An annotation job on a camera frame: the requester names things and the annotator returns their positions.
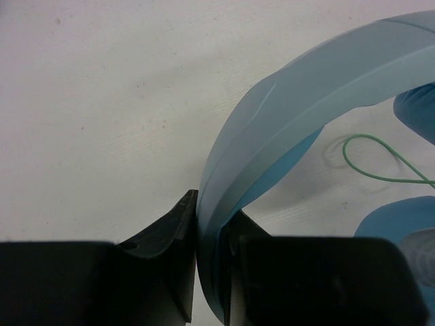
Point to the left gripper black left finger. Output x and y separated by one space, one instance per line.
147 279

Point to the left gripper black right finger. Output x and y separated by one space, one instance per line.
296 280

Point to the light blue headphones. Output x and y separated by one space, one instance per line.
281 116

